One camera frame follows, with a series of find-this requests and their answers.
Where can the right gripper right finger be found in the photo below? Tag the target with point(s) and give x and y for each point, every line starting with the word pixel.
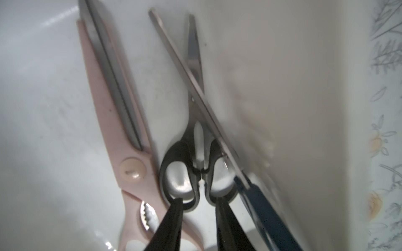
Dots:
pixel 230 235

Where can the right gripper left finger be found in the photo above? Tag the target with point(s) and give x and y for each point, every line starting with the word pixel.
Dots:
pixel 168 234

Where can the white plastic storage box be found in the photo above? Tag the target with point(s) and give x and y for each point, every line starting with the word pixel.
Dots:
pixel 286 80

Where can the pink handled scissors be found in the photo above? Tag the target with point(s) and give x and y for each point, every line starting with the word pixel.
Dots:
pixel 122 126

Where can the blue handled scissors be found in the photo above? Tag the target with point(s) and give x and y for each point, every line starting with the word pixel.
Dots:
pixel 273 230

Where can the small grey handled scissors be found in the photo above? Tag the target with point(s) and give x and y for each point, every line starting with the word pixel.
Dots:
pixel 196 158

